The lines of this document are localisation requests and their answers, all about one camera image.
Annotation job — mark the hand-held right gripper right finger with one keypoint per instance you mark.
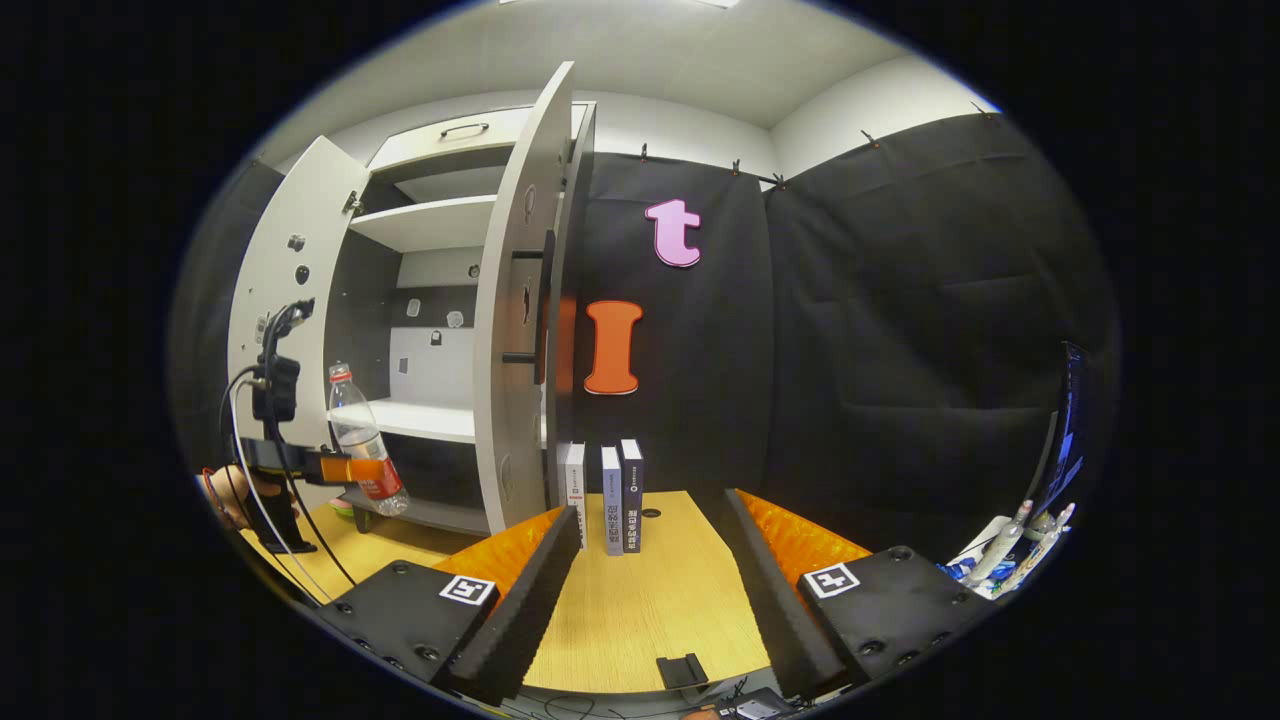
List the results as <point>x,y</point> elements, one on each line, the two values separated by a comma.
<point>775,610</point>

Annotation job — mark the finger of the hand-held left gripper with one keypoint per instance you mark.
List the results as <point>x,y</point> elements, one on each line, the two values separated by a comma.
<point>345,468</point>

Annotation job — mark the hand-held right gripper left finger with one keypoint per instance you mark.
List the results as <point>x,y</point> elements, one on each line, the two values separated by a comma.
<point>530,620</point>

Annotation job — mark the clear plastic water bottle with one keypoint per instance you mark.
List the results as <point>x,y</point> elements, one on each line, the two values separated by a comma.
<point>365,440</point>

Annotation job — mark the white cabinet door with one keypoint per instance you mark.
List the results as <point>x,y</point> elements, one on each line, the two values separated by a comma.
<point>300,210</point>
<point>500,420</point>

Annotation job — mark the white cabinet shelf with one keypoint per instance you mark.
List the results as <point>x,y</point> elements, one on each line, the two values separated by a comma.
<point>430,420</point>
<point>430,225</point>

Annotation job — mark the small black holder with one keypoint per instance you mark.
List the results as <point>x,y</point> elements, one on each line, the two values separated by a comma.
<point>682,670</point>

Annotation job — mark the white cabinet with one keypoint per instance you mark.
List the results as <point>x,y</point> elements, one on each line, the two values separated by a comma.
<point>440,370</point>

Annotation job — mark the white book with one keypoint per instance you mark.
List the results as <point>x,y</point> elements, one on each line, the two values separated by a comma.
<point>576,490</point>

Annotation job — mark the grey book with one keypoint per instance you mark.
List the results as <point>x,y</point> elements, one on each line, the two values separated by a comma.
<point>612,500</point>

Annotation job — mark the dark blue book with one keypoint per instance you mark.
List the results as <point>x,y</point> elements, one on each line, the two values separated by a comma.
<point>633,495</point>

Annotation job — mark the blue white packet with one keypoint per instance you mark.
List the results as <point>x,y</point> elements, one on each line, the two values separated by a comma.
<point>962,573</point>

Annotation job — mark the white slim bottle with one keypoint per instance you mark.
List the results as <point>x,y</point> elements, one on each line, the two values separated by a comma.
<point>1045,540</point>
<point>1000,545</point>

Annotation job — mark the white cabinet drawer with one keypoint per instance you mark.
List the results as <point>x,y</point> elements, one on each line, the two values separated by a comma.
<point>440,140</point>

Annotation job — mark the dark computer monitor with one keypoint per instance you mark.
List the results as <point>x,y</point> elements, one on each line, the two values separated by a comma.
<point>1070,430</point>

